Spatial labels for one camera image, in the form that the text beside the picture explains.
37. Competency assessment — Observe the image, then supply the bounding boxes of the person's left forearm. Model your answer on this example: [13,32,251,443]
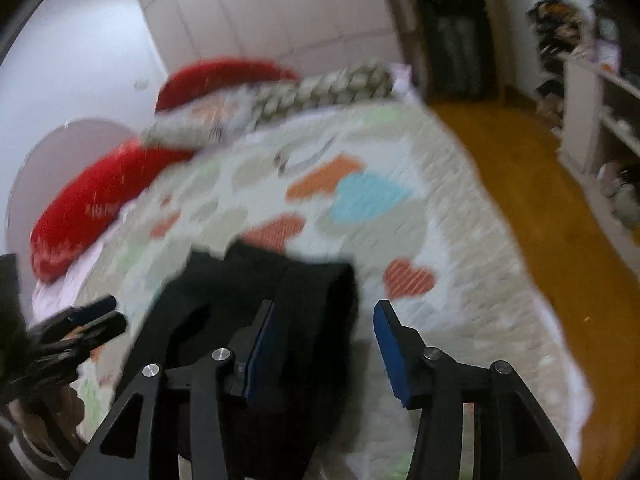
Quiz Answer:
[0,410,86,476]

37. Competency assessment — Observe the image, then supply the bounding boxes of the heart print quilt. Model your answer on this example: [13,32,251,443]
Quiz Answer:
[75,102,596,480]

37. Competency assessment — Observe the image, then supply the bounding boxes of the black pants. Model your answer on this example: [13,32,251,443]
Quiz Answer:
[112,240,361,480]

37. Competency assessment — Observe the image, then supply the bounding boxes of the floral patterned pillow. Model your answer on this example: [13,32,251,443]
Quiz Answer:
[142,92,261,148]

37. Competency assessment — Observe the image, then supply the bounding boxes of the red pillow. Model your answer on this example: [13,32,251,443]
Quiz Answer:
[30,140,196,283]
[155,59,301,113]

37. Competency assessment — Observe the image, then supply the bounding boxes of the grey green shelf clutter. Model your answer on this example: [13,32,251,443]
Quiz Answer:
[597,160,640,231]

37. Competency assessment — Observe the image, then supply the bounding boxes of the pale pink rounded headboard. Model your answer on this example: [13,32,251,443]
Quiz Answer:
[5,119,136,256]

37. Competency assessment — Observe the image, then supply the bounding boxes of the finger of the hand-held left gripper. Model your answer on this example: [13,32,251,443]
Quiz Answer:
[74,311,127,347]
[69,295,119,320]

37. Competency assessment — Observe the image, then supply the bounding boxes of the dark patterned cloth pile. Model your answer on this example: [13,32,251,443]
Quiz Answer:
[525,0,608,61]

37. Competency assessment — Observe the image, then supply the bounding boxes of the white shelf unit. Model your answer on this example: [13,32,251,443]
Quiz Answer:
[557,50,640,241]

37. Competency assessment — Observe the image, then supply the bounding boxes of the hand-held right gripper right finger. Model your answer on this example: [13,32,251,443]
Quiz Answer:
[372,300,583,480]

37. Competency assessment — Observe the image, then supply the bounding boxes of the white wardrobe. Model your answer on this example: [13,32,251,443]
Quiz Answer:
[132,0,406,86]

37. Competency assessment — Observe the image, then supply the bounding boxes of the person's left hand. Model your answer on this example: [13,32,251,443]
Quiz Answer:
[10,385,88,446]

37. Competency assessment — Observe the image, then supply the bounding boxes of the dark hanging clothes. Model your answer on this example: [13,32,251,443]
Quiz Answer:
[415,0,496,101]

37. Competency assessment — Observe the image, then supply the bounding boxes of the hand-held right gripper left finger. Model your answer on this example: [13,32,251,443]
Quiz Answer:
[67,300,278,480]

